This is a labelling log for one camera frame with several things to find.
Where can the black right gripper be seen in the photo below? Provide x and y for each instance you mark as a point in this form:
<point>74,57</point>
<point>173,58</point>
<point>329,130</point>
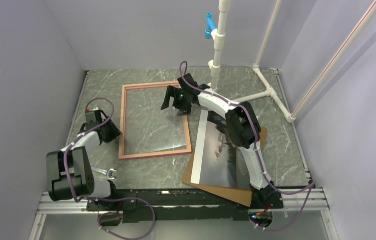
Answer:
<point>173,92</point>

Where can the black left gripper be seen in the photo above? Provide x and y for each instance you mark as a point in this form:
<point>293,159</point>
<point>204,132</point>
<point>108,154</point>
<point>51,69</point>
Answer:
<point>115,132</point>

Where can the clear acrylic sheet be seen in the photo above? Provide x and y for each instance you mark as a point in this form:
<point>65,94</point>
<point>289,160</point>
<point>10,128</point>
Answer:
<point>148,129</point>

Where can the red wooden picture frame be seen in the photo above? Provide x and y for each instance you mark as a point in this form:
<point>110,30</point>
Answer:
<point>121,152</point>

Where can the glossy photo with white borders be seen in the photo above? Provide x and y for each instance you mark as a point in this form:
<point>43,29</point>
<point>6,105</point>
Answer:
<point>216,161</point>

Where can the white PVC pipe stand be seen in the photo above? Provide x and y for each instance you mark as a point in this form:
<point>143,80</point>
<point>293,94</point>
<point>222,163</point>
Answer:
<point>215,65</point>

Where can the brown cardboard backing board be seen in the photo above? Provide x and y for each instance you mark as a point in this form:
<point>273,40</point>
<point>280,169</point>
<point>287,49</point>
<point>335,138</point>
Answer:
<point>240,196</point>

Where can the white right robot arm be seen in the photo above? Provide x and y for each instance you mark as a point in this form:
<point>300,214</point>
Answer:
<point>242,127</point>

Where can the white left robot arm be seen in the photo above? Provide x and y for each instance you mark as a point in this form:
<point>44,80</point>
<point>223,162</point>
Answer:
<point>69,172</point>

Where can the silver open-end wrench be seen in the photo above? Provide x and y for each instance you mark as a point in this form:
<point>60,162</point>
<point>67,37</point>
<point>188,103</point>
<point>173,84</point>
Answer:
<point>110,174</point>

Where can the blue pipe fitting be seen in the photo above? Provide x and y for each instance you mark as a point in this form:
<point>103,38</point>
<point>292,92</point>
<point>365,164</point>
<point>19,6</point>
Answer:
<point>211,29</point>

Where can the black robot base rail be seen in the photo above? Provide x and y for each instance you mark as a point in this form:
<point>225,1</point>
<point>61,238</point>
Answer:
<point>185,204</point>

